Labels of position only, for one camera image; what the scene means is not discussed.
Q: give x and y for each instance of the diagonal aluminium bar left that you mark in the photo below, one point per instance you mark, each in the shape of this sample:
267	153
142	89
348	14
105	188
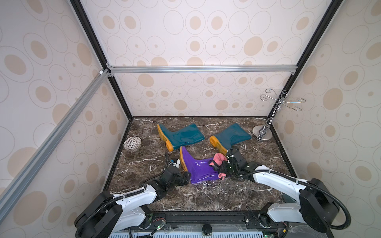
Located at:
39	158

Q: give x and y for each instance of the teal rubber boot left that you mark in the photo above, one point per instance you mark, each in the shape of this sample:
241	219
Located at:
175	139

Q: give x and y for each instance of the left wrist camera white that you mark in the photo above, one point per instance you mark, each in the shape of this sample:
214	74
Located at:
175	162

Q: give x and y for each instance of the patterned white bowl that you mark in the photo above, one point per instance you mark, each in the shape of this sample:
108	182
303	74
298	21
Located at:
132	144

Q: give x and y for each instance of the purple rubber boot yellow sole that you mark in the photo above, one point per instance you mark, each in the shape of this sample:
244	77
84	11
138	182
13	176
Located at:
200	169

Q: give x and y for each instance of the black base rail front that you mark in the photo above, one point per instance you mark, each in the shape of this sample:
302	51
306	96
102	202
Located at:
209	223

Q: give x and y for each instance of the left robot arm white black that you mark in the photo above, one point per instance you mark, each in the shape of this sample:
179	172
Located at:
125	205

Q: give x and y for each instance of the pink cloth black trim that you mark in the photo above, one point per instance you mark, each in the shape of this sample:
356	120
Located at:
219	164

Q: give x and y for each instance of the grey-blue ceramic cup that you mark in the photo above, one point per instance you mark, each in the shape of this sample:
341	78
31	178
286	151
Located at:
287	199

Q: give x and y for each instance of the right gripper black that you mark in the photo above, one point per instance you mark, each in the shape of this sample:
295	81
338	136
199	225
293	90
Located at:
225	168

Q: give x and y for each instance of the chrome hook stand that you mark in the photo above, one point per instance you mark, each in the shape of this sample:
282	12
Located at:
264	133

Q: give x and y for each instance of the horizontal aluminium bar back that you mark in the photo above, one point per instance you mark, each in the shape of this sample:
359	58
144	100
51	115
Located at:
203	69

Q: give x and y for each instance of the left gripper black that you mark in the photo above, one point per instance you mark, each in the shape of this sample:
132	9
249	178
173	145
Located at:
183	181

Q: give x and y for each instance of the teal rubber boot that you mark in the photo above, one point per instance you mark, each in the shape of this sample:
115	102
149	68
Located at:
225	140
175	139

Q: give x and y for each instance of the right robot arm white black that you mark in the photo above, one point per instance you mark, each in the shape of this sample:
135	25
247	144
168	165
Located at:
312	204

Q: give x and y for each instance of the teal rubber boot right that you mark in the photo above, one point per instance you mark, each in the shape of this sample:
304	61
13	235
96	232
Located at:
225	140

